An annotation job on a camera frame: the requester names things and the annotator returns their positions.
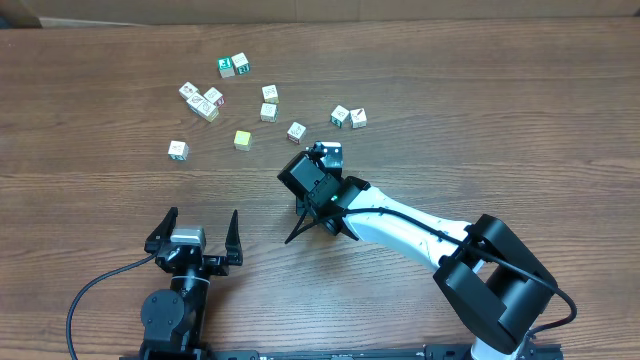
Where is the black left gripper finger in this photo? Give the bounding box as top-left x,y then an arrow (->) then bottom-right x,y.
225,210 -> 243,266
144,207 -> 178,253

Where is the wooden block red 3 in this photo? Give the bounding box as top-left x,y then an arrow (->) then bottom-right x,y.
287,122 -> 307,144

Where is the wooden block blue X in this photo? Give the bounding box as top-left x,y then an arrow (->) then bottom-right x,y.
350,108 -> 367,129

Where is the wooden block elephant drawing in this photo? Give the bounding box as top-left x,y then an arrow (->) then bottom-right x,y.
260,103 -> 278,122

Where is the wooden block yellow red drawing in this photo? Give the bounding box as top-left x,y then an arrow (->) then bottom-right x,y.
261,85 -> 279,104

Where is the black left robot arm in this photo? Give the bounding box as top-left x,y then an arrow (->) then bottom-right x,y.
139,207 -> 243,359

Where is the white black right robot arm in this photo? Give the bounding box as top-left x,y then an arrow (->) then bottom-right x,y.
278,142 -> 557,359

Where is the wooden block green J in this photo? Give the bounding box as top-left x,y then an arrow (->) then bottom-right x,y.
168,140 -> 189,161

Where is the yellow-top wooden block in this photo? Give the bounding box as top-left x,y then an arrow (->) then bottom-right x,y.
234,130 -> 252,151

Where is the wooden block green R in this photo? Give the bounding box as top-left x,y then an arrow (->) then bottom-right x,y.
231,52 -> 251,75

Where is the wooden block red U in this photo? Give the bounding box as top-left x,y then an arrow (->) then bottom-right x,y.
204,87 -> 225,107

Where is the wooden block blue T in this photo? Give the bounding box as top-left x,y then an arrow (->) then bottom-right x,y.
186,93 -> 205,113

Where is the green-top wooden block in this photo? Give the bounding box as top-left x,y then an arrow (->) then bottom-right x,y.
217,57 -> 235,78

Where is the wooden block far left cluster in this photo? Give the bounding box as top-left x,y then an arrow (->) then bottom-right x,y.
179,81 -> 199,100

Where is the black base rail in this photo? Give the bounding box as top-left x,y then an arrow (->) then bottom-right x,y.
119,342 -> 564,360

